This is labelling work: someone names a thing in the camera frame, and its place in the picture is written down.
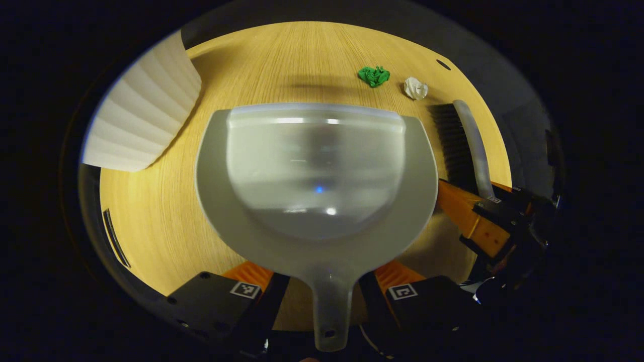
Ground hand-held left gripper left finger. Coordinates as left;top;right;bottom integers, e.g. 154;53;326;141
166;260;291;357

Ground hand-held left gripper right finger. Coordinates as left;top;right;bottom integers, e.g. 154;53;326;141
358;258;485;355

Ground small grey broom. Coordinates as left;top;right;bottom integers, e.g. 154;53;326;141
429;99;496;199

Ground white paper ball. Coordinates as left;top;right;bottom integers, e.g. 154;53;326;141
404;76;429;101

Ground grey plastic dustpan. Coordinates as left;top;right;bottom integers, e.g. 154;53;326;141
195;103;439;352

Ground green paper ball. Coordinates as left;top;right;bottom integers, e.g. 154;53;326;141
358;66;391;88

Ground white ribbed garbage bin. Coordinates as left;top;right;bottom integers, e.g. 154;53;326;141
82;29;203;173

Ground wooden desktop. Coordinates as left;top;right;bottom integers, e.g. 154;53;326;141
99;20;514;332

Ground black desk cable slot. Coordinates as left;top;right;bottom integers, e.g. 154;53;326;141
103;209;131;268

